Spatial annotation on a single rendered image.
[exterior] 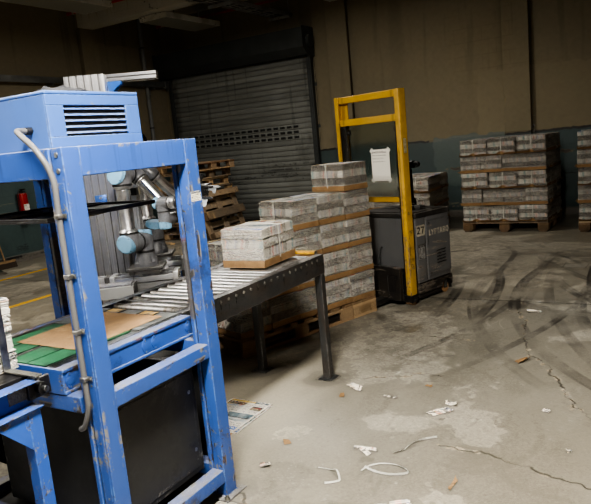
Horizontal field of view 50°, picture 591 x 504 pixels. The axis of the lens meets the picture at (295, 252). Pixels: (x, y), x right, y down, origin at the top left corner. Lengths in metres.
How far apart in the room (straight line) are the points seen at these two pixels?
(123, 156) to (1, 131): 0.48
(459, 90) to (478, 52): 0.64
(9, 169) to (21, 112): 0.23
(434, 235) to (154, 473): 3.83
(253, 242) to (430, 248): 2.53
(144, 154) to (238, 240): 1.39
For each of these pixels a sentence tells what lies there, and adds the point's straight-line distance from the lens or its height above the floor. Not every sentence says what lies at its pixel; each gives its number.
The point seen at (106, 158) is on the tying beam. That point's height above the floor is 1.50.
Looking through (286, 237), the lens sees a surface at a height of 0.94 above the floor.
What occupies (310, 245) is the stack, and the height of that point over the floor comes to 0.70.
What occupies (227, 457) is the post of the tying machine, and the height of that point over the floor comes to 0.17.
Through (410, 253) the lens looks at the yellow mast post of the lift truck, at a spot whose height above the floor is 0.47.
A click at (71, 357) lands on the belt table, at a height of 0.80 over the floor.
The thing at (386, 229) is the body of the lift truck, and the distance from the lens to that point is 5.86.
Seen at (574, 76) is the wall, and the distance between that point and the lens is 10.71.
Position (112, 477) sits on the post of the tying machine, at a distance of 2.44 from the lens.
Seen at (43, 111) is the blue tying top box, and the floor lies 1.68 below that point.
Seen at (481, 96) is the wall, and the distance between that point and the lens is 10.95.
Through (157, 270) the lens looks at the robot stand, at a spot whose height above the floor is 0.79.
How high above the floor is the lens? 1.49
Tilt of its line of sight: 10 degrees down
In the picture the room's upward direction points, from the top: 5 degrees counter-clockwise
